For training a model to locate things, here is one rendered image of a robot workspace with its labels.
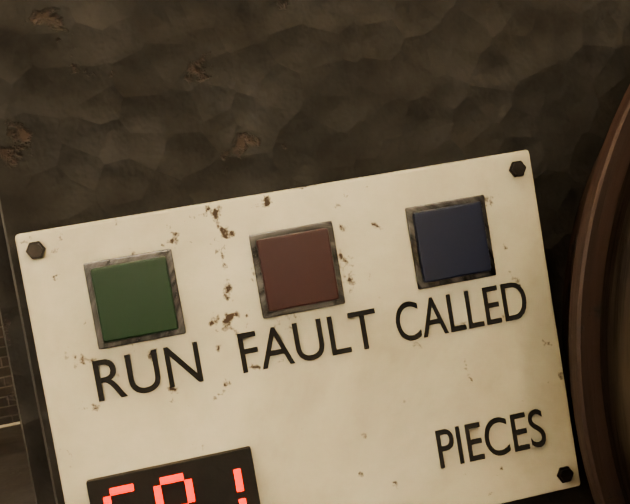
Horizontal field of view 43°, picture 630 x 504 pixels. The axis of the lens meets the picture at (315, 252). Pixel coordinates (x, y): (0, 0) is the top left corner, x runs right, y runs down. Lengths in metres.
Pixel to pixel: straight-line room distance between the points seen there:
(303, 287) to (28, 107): 0.16
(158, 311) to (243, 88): 0.12
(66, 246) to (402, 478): 0.20
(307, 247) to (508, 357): 0.12
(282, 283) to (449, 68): 0.15
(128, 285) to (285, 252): 0.08
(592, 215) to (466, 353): 0.10
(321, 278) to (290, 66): 0.11
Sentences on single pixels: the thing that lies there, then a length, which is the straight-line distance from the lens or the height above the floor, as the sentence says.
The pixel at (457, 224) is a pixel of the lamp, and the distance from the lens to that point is 0.42.
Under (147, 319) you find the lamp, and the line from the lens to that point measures 0.40.
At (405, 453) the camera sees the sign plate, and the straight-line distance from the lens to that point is 0.43.
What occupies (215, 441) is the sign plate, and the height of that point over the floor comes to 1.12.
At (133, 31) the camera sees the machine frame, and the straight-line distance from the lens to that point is 0.43.
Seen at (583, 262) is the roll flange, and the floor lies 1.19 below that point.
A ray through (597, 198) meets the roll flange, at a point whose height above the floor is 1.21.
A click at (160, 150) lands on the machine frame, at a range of 0.42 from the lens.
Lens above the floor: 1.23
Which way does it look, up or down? 3 degrees down
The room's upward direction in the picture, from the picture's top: 10 degrees counter-clockwise
